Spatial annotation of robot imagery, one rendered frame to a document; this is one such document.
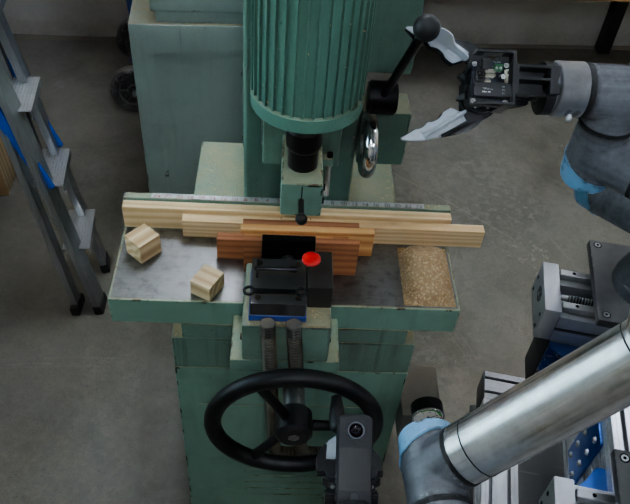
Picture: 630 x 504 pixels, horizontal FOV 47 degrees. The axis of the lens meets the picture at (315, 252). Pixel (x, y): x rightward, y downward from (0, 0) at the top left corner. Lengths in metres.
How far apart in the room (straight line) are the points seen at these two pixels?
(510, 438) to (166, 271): 0.69
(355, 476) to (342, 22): 0.59
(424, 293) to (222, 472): 0.71
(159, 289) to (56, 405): 1.05
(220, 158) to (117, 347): 0.87
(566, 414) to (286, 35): 0.59
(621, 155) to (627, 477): 0.51
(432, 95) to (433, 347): 1.44
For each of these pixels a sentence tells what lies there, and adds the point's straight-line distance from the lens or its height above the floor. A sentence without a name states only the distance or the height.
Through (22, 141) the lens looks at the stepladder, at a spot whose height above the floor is 0.68.
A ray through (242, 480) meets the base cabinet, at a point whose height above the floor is 0.27.
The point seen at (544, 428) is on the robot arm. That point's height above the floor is 1.19.
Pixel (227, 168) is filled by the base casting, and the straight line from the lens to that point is 1.66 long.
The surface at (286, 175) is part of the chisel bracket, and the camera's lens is 1.22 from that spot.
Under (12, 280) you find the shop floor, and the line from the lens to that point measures 2.61.
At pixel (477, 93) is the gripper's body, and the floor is 1.34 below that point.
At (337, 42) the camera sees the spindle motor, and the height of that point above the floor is 1.35.
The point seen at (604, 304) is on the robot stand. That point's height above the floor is 0.82.
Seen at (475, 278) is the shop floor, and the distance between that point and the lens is 2.62.
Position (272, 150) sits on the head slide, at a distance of 1.33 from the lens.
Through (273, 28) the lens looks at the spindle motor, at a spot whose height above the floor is 1.35.
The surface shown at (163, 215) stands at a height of 0.93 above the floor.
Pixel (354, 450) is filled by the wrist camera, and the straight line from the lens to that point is 0.97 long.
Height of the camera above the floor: 1.85
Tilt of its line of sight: 46 degrees down
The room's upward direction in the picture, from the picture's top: 5 degrees clockwise
